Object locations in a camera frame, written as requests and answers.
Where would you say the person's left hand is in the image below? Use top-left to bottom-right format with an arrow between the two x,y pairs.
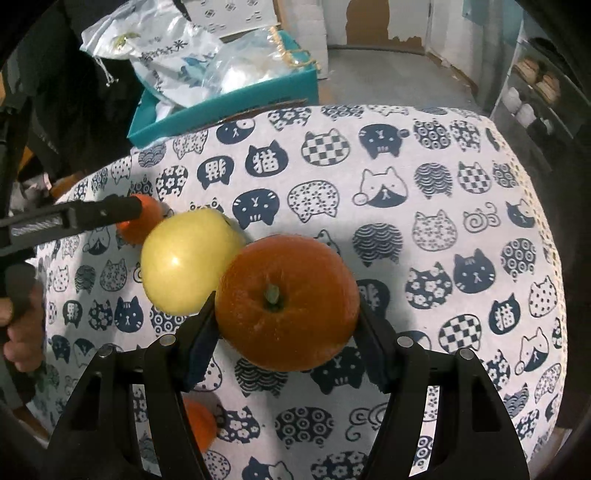
1,282 -> 44,373

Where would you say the shoe rack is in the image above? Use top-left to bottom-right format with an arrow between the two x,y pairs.
491,14 -> 590,172

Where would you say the cat pattern tablecloth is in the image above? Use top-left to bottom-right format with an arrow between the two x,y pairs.
27,103 -> 568,480

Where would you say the large orange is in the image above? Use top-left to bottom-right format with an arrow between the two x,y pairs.
214,235 -> 361,372

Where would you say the white storage basket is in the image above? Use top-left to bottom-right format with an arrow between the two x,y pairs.
182,0 -> 279,38

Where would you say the teal cardboard box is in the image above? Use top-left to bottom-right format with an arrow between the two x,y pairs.
127,31 -> 320,148

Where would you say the small orange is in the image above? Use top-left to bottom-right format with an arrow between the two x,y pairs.
183,397 -> 217,453
116,194 -> 164,245

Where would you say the small front orange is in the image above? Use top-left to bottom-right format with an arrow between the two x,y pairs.
183,397 -> 217,453

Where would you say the white rice bag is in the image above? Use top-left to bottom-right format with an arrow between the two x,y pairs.
81,1 -> 222,108

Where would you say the small back orange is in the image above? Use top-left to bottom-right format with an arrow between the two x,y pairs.
116,194 -> 164,245

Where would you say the clear plastic bag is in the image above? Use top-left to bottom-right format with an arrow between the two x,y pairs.
202,26 -> 317,96

